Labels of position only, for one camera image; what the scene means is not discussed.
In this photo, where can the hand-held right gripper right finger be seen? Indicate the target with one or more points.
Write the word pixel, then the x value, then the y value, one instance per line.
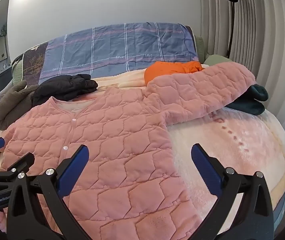
pixel 206 166

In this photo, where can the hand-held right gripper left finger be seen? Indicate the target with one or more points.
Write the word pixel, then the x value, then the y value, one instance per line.
pixel 73 166

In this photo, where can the pink quilted jacket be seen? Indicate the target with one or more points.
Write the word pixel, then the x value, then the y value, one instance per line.
pixel 122 120

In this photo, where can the peach plush blanket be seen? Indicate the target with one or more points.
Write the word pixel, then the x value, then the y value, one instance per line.
pixel 232 142

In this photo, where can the brown fleece garment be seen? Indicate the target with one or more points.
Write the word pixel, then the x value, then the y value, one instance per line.
pixel 10 105

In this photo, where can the black glove garment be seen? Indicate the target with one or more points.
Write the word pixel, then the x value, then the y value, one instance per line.
pixel 65 87

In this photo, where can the dark green garment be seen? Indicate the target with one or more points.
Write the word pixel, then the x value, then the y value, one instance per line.
pixel 255 97

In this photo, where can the orange puffer jacket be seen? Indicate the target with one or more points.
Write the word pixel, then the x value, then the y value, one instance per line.
pixel 165 71

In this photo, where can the green pillow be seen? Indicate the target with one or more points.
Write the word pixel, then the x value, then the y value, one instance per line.
pixel 217 59

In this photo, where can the blue plaid quilt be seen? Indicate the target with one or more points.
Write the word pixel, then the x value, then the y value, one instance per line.
pixel 107 47

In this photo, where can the grey pleated curtain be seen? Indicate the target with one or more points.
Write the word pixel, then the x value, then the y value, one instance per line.
pixel 257 42

